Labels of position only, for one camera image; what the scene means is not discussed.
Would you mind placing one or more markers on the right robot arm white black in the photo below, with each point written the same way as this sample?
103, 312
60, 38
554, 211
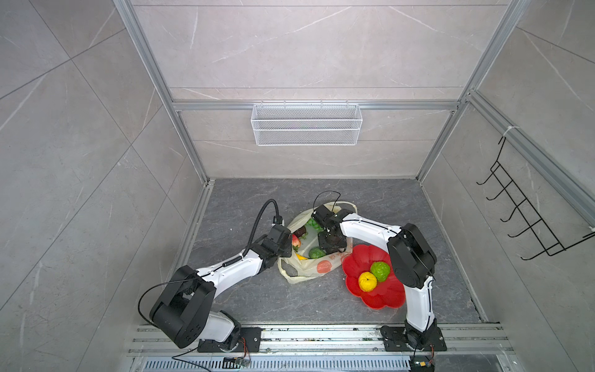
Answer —
412, 259

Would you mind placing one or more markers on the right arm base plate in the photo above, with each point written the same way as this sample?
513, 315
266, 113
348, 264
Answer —
402, 339

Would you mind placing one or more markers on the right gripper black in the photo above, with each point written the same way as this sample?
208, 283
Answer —
341, 243

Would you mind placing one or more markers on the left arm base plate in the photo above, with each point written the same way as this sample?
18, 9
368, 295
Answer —
243, 340

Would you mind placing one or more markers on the aluminium mounting rail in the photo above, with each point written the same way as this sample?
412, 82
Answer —
335, 339

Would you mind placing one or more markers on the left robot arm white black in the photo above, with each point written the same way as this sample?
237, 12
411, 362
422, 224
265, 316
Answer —
183, 311

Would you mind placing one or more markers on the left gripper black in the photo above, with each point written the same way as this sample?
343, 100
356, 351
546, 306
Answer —
289, 248

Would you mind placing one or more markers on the white wire mesh basket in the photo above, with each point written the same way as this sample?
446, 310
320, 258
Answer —
306, 124

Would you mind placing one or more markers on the dark brown fake fruit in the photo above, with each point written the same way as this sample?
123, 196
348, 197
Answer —
300, 232

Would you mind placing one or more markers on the yellow fake bell pepper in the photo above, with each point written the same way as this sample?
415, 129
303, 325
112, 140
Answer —
367, 282

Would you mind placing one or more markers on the black wire hook rack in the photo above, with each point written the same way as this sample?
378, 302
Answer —
523, 208

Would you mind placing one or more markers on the green fake custard apple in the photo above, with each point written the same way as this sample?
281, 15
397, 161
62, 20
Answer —
380, 270

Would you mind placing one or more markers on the cream plastic shopping bag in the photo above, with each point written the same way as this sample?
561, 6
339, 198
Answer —
296, 271

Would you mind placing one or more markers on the green fake grapes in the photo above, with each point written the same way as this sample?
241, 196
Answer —
313, 224

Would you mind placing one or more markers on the red flower-shaped plate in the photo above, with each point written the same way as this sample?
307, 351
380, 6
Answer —
387, 294

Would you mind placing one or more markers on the green fake pepper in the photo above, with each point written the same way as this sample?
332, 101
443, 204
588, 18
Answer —
316, 253

